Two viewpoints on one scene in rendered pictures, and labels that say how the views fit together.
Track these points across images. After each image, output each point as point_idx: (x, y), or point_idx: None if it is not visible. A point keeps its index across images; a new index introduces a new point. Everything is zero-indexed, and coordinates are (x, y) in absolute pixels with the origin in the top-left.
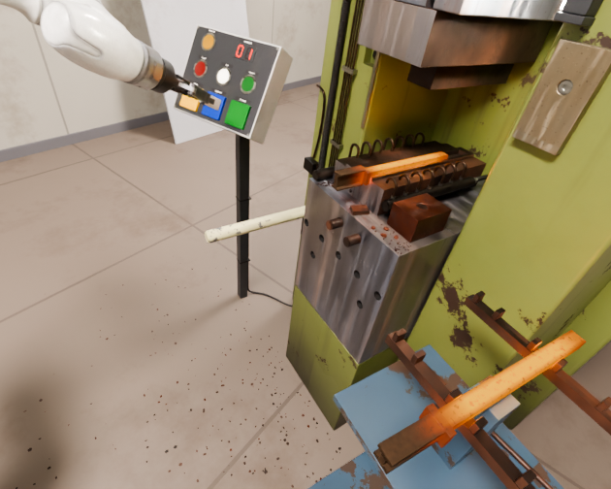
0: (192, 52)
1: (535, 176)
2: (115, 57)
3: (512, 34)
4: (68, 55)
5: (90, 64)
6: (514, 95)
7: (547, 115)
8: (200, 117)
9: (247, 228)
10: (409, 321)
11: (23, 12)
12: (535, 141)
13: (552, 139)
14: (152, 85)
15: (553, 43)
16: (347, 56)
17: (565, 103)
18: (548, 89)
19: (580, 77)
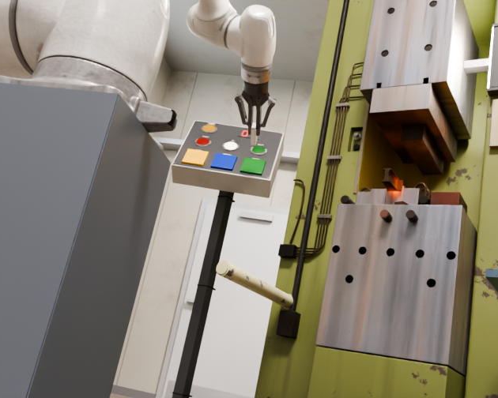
0: (191, 133)
1: None
2: (274, 43)
3: (448, 129)
4: (260, 26)
5: (265, 38)
6: (445, 191)
7: None
8: (208, 170)
9: (253, 278)
10: (465, 336)
11: (213, 10)
12: None
13: None
14: (265, 80)
15: (457, 159)
16: (331, 149)
17: None
18: None
19: None
